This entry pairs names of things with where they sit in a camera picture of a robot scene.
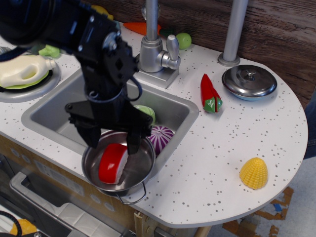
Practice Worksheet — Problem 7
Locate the purple toy onion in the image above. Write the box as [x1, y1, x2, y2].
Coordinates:
[148, 126, 174, 156]

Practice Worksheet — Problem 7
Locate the light green toy plate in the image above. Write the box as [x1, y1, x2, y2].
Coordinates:
[0, 70, 52, 90]

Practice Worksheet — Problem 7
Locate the orange toy carrot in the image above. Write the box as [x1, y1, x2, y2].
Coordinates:
[123, 22, 174, 38]

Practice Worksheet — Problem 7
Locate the yellow toy corn piece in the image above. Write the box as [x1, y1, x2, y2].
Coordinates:
[239, 157, 268, 190]

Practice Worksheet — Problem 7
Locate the yellow toy banana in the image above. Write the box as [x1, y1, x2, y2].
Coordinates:
[91, 5, 114, 20]

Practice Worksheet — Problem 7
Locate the white toy detergent bottle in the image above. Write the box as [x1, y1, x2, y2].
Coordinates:
[0, 55, 57, 87]

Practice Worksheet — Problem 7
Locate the stainless steel pot lid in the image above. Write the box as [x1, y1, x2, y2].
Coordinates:
[222, 65, 277, 101]

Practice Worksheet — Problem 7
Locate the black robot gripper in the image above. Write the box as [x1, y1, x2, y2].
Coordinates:
[65, 86, 153, 155]

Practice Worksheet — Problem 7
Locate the red toy chili pepper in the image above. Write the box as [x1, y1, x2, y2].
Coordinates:
[200, 74, 223, 113]

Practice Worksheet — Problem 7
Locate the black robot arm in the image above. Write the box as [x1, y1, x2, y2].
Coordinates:
[0, 0, 152, 154]

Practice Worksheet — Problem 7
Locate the green toy broccoli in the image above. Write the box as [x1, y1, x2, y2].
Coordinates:
[39, 44, 60, 58]

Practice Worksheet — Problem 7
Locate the green toy cabbage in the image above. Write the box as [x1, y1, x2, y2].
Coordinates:
[134, 105, 156, 126]

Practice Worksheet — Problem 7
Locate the yellow toy on floor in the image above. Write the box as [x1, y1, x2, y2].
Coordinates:
[9, 219, 38, 236]

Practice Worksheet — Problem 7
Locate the front stove burner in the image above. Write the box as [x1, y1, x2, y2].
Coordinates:
[0, 66, 61, 103]

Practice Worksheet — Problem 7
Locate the silver toy faucet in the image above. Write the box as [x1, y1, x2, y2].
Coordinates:
[135, 0, 181, 88]

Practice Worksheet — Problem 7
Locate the small stainless steel pan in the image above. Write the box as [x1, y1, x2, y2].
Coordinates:
[81, 130, 156, 205]

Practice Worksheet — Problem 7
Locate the green toy apple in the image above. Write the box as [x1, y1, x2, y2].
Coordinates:
[176, 33, 192, 49]

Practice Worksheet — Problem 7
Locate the grey vertical support pole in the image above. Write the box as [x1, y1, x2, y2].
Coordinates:
[218, 0, 248, 67]

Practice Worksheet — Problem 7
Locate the toy oven door handle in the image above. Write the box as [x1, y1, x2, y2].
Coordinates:
[10, 172, 135, 237]

